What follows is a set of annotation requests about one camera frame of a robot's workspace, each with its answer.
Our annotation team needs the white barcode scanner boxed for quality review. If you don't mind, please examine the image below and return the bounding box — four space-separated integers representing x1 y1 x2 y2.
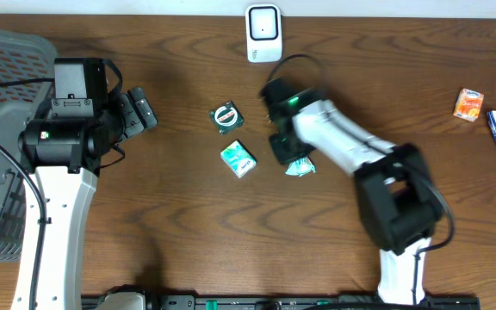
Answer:
245 3 282 63

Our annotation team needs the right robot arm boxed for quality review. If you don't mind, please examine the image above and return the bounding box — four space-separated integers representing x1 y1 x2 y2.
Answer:
260 78 452 306

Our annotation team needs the dark green round-logo packet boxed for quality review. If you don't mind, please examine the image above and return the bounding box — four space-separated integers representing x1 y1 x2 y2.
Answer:
208 101 245 135

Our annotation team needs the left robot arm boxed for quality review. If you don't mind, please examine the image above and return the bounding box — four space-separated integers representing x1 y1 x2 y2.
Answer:
12 58 158 309

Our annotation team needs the small orange white packet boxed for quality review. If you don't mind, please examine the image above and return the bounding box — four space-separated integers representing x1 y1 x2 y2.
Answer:
453 89 484 122

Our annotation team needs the green white tissue pack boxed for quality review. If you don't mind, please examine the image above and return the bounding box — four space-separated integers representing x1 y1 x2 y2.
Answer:
220 140 257 178

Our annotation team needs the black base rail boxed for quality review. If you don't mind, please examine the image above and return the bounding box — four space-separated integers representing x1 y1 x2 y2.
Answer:
148 294 481 310

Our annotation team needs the teal candy pouch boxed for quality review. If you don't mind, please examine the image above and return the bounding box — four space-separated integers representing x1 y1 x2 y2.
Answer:
285 157 316 177

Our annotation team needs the grey plastic shopping basket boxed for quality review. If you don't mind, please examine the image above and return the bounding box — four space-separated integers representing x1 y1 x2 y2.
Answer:
0 30 57 263

